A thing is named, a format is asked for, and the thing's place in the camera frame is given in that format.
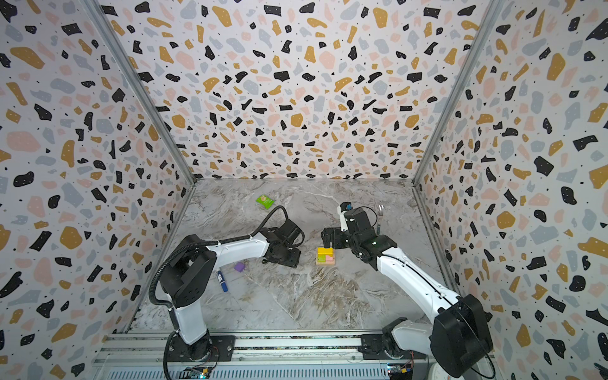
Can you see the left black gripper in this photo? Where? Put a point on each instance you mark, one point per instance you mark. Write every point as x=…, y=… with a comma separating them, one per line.
x=294, y=260

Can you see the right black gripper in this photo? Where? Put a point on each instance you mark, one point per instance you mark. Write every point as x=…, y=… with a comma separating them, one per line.
x=336, y=237

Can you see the yellow arch block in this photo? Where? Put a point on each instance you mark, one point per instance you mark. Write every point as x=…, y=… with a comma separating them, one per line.
x=324, y=252

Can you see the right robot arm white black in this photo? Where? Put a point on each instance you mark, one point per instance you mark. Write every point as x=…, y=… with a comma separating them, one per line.
x=457, y=336

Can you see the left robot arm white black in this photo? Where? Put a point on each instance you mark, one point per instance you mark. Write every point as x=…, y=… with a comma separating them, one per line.
x=181, y=280

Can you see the green snack packet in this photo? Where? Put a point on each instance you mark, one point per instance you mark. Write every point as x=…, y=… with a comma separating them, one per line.
x=265, y=201

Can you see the blue marker pen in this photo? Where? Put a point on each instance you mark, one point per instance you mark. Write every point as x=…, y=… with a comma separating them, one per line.
x=222, y=281

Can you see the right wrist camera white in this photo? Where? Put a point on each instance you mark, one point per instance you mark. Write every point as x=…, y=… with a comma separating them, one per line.
x=342, y=209

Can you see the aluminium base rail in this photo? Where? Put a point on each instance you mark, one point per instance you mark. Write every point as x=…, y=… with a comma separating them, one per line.
x=341, y=354

